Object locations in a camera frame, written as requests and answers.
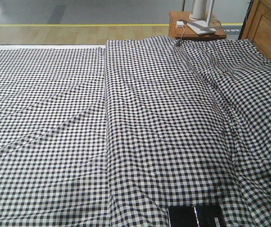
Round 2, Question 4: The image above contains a black smartphone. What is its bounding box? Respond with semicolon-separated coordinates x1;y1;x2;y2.
168;204;227;227

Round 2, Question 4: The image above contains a small-check gingham bed sheet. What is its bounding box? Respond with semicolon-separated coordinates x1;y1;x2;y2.
0;47;109;227

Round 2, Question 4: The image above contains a white desk lamp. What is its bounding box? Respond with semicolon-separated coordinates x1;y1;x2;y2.
187;0;216;35

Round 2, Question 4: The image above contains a wooden nightstand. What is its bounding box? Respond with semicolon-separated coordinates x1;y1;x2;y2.
168;11;226;41

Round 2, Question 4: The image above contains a white charger adapter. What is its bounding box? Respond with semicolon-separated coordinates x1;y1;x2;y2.
176;21;184;28

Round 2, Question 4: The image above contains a white cylindrical appliance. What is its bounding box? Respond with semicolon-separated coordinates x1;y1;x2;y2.
190;0;207;21

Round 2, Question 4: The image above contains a wooden headboard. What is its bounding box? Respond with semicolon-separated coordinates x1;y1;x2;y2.
241;0;271;60

